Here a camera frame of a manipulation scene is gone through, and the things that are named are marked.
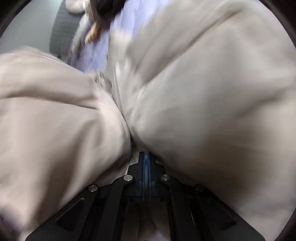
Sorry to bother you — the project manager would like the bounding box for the beige quilted puffer jacket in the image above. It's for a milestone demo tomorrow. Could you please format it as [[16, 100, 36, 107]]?
[[1, 1, 295, 240]]

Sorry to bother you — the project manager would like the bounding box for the cream plush pillow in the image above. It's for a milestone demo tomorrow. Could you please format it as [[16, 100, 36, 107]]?
[[65, 0, 89, 14]]

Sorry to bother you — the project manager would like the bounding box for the tan striped fur-trimmed garment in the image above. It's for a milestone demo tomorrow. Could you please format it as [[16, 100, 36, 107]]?
[[85, 0, 125, 44]]

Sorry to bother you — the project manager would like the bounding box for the lavender fuzzy bed blanket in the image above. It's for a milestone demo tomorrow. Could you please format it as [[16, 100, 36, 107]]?
[[62, 0, 160, 75]]

